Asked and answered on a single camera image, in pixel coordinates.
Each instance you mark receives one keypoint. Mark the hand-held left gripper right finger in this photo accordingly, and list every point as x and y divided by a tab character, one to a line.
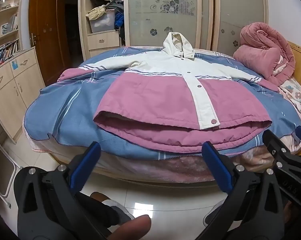
216	170

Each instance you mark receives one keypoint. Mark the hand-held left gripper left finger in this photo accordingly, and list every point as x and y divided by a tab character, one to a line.
86	165

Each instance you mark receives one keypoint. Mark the pink and white hooded jacket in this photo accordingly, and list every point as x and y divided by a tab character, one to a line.
153	100

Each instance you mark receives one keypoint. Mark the grey clothes pile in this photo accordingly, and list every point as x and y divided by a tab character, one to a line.
114	6

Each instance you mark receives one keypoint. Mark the person's left hand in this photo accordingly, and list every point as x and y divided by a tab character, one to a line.
136	224

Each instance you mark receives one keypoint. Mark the floral pillow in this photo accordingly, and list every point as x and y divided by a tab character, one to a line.
296	95

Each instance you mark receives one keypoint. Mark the grey slipper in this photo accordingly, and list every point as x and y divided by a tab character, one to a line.
215	212
120	212

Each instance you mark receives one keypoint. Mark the person's left leg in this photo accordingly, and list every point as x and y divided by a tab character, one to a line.
95	210

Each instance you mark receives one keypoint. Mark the blue striped bedsheet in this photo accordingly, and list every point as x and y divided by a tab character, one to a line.
65	110

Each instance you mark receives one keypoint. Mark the white metal folding stool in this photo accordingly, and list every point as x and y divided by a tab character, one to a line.
3	165

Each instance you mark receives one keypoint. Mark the rolled pink quilt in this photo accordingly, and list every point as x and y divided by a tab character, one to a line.
260	47

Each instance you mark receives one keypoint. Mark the beige side cabinet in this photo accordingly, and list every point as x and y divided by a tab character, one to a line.
13	92

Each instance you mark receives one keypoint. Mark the beige wardrobe drawer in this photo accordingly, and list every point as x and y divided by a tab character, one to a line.
103	40

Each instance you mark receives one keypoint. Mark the row of books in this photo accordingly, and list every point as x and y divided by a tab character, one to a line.
6	52

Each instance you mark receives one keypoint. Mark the brown wooden door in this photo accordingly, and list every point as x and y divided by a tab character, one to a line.
50	30

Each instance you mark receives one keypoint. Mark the clear plastic storage box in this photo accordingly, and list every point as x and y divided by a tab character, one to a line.
103	23

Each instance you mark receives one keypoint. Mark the plain frosted sliding door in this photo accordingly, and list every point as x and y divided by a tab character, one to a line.
240	5

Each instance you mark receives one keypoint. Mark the beige wardrobe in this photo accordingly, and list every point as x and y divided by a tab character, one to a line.
84	17

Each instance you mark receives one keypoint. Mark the blue folded garment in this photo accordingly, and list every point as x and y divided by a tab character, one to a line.
119	20

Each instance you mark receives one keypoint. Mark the cream crumpled cloth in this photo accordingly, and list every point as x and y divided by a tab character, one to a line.
95	12

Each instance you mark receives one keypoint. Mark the flower-bouquet frosted sliding door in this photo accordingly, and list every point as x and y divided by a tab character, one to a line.
165	17

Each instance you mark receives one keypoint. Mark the beige bookshelf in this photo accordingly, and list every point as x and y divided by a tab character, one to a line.
5	12

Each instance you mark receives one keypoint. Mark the wooden bed frame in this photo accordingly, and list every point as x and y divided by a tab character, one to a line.
140	178

